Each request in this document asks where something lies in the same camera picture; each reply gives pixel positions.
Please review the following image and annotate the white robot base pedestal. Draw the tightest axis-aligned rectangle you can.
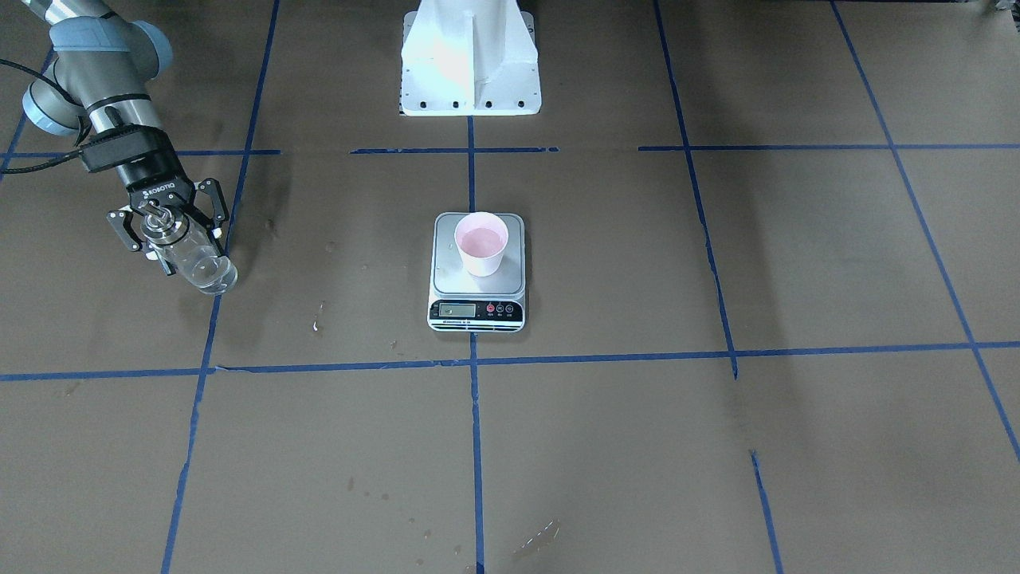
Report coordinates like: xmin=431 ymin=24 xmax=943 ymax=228
xmin=398 ymin=1 xmax=543 ymax=117

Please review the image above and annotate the silver digital kitchen scale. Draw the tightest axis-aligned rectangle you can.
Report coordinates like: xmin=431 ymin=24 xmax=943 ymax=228
xmin=427 ymin=212 xmax=526 ymax=332

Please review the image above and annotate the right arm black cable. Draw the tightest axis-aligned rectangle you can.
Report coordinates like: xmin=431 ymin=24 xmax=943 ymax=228
xmin=0 ymin=57 xmax=92 ymax=175

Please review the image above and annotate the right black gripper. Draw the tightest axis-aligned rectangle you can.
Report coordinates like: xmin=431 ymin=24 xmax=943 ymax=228
xmin=107 ymin=156 xmax=230 ymax=277

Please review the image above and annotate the clear glass sauce bottle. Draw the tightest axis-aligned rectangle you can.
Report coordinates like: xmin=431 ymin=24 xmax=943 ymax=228
xmin=139 ymin=202 xmax=239 ymax=297

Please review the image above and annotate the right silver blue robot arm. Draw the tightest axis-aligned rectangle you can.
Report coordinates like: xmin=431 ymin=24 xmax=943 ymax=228
xmin=22 ymin=1 xmax=237 ymax=295

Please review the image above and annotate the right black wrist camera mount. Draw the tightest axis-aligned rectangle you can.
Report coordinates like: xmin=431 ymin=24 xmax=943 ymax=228
xmin=80 ymin=124 xmax=175 ymax=173

